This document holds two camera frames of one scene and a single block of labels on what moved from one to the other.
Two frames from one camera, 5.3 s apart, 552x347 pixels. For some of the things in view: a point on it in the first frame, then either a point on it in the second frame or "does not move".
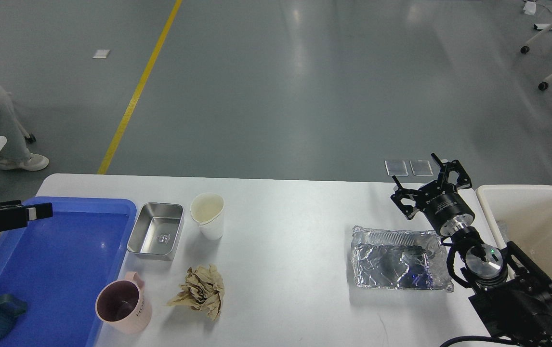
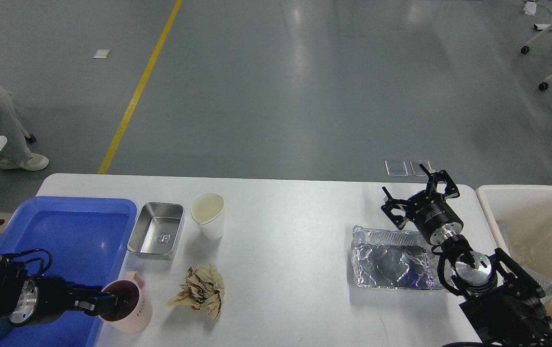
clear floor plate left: (397, 168) does not move
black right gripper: (440, 202) → (434, 217)
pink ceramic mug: (122, 304) does not move
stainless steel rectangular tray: (156, 230) does not move
